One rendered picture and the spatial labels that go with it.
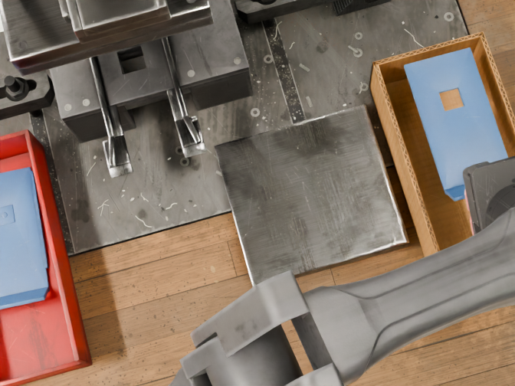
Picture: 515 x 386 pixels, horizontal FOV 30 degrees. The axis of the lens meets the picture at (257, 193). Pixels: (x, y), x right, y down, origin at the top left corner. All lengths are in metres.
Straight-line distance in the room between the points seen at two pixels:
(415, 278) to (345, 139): 0.42
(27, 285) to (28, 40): 0.30
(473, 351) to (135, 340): 0.35
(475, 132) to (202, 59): 0.29
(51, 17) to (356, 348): 0.42
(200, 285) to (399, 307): 0.43
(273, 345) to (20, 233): 0.46
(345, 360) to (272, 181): 0.44
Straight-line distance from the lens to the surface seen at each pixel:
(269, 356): 0.66
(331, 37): 1.10
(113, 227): 1.05
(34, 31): 0.87
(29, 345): 1.05
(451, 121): 0.98
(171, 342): 1.02
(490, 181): 0.85
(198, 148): 0.97
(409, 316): 0.63
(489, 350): 1.03
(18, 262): 1.06
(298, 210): 1.01
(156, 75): 1.00
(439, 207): 1.04
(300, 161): 1.03
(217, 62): 1.00
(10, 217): 1.07
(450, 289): 0.64
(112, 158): 0.98
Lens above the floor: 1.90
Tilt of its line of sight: 75 degrees down
